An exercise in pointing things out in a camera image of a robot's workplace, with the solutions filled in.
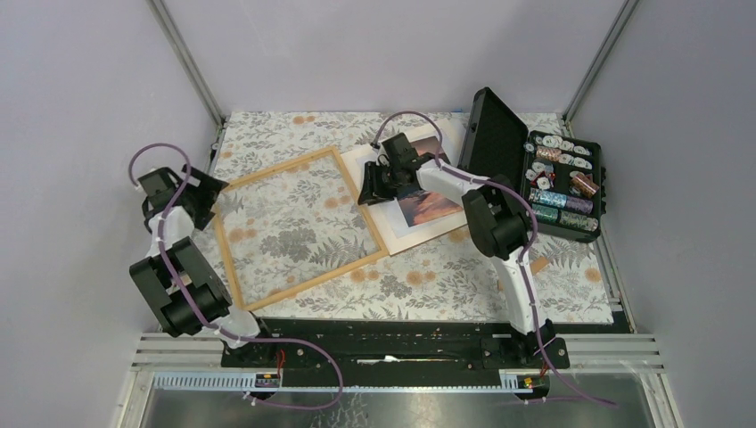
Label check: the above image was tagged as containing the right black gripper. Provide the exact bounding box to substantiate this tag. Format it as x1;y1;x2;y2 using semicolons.
357;161;402;207

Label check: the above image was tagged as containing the light wooden picture frame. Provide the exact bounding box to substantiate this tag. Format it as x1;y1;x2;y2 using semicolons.
213;146;388;311

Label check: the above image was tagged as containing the sunset landscape photo print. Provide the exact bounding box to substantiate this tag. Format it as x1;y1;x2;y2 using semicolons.
354;136;468;241

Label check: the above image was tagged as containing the open black chip case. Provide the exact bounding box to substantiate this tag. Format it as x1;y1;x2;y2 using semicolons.
456;87;606;243

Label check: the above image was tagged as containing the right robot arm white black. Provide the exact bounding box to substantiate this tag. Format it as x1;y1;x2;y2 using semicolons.
358;134;555;367

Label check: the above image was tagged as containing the floral patterned table mat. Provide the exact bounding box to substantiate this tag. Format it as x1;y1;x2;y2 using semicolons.
169;111;615;325

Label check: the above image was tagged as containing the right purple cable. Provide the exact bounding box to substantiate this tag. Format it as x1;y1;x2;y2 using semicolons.
372;110;620;408

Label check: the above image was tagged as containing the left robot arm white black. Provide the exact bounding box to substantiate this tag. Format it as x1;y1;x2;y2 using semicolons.
129;167;277;366

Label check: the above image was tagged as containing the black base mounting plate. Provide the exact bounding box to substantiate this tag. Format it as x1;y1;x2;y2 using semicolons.
221;317;571;369

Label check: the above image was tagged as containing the small wooden block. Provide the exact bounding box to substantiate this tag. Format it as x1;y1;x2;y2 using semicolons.
530;257;550;276

